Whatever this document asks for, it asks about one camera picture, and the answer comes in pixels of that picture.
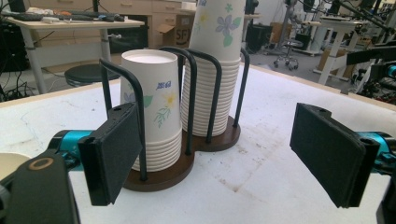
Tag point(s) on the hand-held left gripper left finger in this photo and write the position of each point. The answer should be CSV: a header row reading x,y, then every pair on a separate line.
x,y
115,155

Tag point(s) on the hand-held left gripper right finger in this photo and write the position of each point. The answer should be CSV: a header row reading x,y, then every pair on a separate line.
x,y
330,155

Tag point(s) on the short stack of paper cups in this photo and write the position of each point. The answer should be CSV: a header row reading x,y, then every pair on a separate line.
x,y
155,102

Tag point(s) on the tall stack of paper cups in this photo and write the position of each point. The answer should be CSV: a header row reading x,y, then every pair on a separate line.
x,y
214,31

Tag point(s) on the white side table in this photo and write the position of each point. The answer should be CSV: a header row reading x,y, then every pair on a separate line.
x,y
337,37

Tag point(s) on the white table mat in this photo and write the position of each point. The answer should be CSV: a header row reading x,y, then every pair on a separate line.
x,y
264,174

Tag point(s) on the wheeled office stool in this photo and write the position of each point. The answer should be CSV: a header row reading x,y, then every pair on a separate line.
x,y
288,53

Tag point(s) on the black round stool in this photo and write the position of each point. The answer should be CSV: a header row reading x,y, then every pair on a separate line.
x,y
87,74

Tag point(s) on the desk with white legs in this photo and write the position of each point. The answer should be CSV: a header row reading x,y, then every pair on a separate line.
x,y
77,26

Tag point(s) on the cardboard box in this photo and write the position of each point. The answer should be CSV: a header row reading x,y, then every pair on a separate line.
x,y
180,31

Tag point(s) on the wooden drawer cabinet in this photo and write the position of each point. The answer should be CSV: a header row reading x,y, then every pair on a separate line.
x,y
140,9

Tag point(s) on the black computer tower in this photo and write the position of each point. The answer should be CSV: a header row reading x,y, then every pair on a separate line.
x,y
12,46

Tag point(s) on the black keyboard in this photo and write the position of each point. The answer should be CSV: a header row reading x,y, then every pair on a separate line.
x,y
34,16

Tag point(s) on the black metal frame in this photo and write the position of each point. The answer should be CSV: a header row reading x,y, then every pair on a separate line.
x,y
364,14

